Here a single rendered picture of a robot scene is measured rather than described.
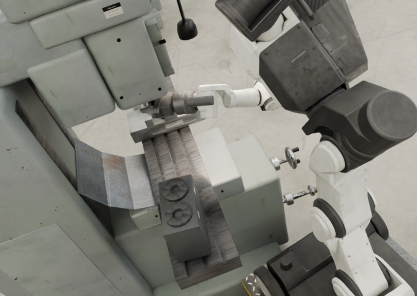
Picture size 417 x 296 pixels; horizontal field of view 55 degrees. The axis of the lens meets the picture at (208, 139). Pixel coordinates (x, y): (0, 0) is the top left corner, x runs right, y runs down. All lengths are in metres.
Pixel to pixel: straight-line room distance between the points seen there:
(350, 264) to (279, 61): 0.78
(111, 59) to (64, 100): 0.20
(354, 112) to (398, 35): 2.99
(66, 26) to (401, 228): 2.05
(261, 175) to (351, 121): 0.97
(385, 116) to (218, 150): 1.04
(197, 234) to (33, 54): 0.73
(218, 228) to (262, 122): 1.73
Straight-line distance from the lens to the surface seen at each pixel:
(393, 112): 0.91
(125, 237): 1.84
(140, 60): 1.31
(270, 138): 2.97
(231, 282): 2.18
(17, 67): 1.30
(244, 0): 0.91
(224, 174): 1.71
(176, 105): 1.45
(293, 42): 1.00
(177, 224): 1.28
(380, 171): 2.77
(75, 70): 1.28
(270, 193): 1.88
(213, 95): 1.44
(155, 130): 1.83
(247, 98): 1.51
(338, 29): 1.02
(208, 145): 1.84
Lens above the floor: 2.16
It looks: 45 degrees down
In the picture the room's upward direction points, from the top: 18 degrees counter-clockwise
